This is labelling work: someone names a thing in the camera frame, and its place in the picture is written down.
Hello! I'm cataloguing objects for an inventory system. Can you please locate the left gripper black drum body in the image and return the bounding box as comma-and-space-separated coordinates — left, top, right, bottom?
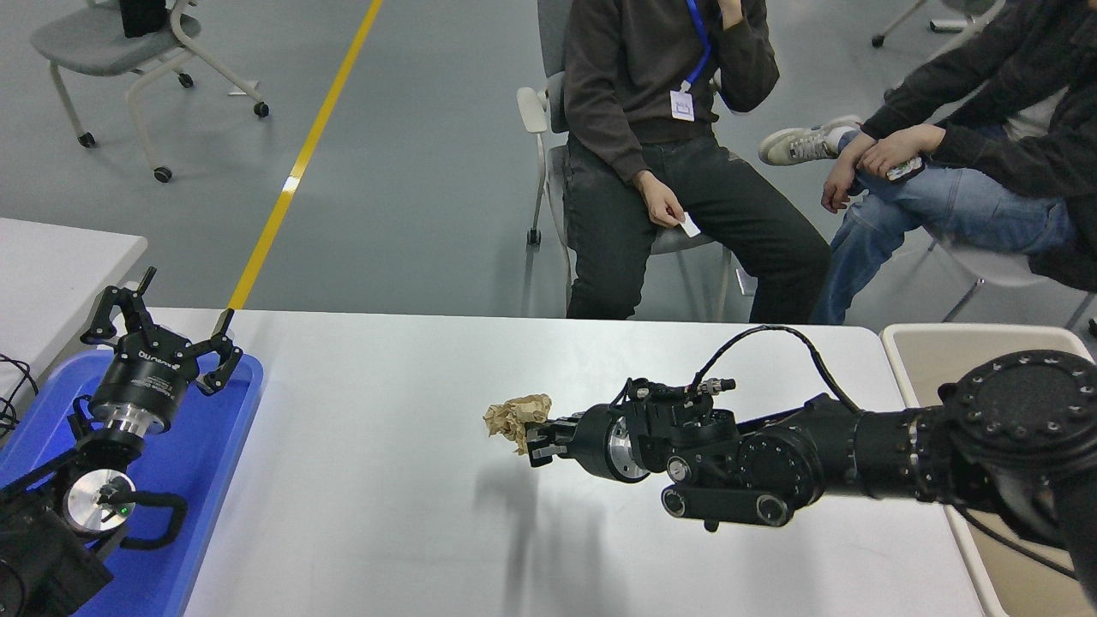
89, 338, 200, 417

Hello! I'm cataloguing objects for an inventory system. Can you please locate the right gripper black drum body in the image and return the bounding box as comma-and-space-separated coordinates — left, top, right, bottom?
572, 406, 639, 483

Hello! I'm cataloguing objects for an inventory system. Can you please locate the tan paper ball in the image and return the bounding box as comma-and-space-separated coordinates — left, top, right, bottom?
483, 393, 554, 456

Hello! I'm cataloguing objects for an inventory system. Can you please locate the person's right hand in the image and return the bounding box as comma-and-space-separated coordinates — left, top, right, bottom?
820, 157, 860, 213
636, 171, 686, 228

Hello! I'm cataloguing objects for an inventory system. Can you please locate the white side table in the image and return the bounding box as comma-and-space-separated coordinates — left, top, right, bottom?
0, 216, 149, 404

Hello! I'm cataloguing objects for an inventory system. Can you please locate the blue plastic tray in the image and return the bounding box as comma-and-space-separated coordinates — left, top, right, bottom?
0, 348, 265, 617

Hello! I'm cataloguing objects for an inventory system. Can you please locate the grey wheeled chair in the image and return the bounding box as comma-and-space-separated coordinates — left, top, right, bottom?
28, 0, 270, 185

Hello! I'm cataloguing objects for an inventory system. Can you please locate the black bag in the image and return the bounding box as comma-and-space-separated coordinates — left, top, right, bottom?
117, 0, 171, 39

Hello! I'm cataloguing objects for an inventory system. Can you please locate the white armrest office chair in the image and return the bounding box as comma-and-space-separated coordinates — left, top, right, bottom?
516, 0, 736, 320

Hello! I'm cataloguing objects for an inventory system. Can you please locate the person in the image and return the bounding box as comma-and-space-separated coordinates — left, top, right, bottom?
561, 0, 832, 325
758, 0, 1097, 326

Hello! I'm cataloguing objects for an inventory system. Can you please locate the large pale plastic bin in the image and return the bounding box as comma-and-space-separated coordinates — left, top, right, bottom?
880, 322, 1097, 617

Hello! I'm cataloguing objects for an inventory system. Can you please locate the white seat chair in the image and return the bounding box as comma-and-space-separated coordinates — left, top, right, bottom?
928, 231, 1097, 326

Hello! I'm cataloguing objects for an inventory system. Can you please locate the grey chair with white legs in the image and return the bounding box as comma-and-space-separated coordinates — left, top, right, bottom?
871, 0, 1005, 100

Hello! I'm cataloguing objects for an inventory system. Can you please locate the thin black cable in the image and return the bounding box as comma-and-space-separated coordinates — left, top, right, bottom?
0, 354, 39, 442

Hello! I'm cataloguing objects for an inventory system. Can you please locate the blue lanyard with badge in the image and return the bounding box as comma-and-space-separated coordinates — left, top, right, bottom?
669, 0, 719, 123

